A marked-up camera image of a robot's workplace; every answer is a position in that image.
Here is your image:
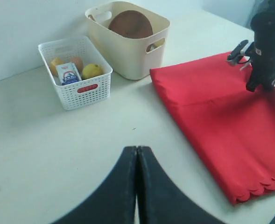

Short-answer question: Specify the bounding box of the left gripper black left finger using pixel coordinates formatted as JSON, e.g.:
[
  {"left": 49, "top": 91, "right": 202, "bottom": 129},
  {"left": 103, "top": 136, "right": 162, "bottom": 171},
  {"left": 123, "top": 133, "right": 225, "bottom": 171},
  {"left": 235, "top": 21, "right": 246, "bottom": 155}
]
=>
[{"left": 54, "top": 146, "right": 137, "bottom": 224}]

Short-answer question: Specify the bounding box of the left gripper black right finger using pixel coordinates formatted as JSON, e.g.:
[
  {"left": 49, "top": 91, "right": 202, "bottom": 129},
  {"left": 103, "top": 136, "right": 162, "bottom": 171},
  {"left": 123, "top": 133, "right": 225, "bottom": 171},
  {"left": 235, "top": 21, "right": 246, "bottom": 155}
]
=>
[{"left": 136, "top": 146, "right": 222, "bottom": 224}]

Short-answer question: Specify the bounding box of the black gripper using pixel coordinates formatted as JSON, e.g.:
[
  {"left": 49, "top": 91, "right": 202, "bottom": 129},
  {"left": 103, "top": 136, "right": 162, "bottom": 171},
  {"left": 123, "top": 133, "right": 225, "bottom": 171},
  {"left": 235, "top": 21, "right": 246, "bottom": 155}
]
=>
[{"left": 246, "top": 69, "right": 275, "bottom": 92}]

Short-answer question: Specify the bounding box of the red scalloped table mat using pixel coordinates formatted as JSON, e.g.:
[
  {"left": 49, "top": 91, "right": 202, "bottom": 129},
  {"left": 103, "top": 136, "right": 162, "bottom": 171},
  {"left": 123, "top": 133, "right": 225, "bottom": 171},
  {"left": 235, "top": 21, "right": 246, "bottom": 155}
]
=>
[{"left": 150, "top": 53, "right": 275, "bottom": 205}]

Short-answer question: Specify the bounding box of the stainless steel cup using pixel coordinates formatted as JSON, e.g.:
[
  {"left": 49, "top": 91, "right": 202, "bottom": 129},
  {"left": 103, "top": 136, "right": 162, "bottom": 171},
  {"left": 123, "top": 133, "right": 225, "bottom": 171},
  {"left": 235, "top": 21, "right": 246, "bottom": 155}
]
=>
[{"left": 146, "top": 43, "right": 160, "bottom": 53}]

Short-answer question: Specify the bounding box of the yellow lemon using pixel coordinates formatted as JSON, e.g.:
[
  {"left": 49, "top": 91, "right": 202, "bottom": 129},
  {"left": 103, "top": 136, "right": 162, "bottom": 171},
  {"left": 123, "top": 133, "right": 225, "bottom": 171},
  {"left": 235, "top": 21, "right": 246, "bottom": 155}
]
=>
[{"left": 81, "top": 63, "right": 104, "bottom": 80}]

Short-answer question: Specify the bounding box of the white milk carton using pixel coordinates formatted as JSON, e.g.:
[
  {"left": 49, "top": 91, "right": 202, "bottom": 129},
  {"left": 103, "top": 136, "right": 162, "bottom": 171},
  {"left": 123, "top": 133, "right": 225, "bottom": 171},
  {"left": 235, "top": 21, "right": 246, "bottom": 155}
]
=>
[{"left": 56, "top": 63, "right": 82, "bottom": 85}]

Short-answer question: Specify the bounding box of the brown round plate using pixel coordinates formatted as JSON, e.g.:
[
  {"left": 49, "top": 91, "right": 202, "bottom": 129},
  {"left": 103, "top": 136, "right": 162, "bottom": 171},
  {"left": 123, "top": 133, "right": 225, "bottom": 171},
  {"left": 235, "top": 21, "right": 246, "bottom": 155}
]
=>
[{"left": 108, "top": 10, "right": 153, "bottom": 39}]

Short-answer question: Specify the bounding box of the brown egg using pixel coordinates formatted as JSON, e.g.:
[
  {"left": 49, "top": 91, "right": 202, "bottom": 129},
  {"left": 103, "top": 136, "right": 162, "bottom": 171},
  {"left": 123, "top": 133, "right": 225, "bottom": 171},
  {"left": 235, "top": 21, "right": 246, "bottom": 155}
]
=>
[{"left": 70, "top": 56, "right": 84, "bottom": 73}]

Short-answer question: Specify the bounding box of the yellow cheese wedge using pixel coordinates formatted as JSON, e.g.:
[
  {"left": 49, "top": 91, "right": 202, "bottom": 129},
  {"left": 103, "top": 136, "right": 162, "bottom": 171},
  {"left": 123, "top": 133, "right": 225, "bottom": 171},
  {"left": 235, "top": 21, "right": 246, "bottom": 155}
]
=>
[{"left": 49, "top": 57, "right": 64, "bottom": 77}]

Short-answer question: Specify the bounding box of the red grilled sausage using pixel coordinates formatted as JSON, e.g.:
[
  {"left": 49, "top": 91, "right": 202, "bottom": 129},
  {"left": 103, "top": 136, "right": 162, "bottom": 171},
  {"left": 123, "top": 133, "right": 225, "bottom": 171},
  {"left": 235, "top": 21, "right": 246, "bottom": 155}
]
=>
[{"left": 77, "top": 84, "right": 98, "bottom": 93}]

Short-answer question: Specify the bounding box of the cream plastic storage bin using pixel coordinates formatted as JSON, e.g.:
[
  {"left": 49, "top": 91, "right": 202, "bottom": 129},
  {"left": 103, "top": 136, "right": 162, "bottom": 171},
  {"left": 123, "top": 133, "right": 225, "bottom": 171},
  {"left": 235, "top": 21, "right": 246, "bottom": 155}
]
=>
[{"left": 85, "top": 1, "right": 170, "bottom": 80}]

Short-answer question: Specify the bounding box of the white perforated plastic basket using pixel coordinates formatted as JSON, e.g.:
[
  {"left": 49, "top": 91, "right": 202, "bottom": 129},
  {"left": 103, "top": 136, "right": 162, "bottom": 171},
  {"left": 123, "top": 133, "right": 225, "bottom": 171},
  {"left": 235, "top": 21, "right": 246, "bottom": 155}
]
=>
[{"left": 38, "top": 35, "right": 113, "bottom": 111}]

